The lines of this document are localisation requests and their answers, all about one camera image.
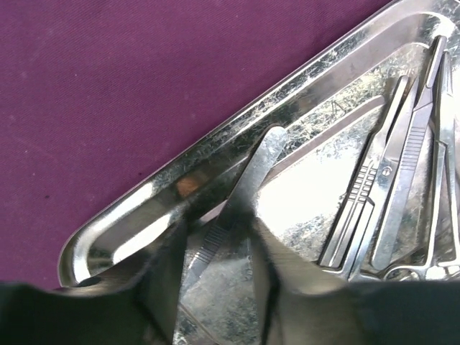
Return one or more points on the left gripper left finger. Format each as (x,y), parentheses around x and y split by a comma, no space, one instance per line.
(133,302)

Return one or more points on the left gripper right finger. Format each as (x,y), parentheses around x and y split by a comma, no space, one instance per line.
(298,303)

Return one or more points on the steel forceps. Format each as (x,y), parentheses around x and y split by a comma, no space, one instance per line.
(225,229)

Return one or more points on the steel instrument tray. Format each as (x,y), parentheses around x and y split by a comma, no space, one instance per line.
(328,107)

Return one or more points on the purple cloth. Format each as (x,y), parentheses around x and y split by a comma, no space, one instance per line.
(96,95)

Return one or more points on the steel scissors in tray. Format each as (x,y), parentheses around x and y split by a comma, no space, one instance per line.
(395,154)

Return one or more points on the steel clamp in tray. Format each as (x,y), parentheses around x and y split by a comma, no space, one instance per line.
(434,104)

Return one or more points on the steel scalpel handle in tray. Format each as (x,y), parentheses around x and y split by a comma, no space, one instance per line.
(362,205)

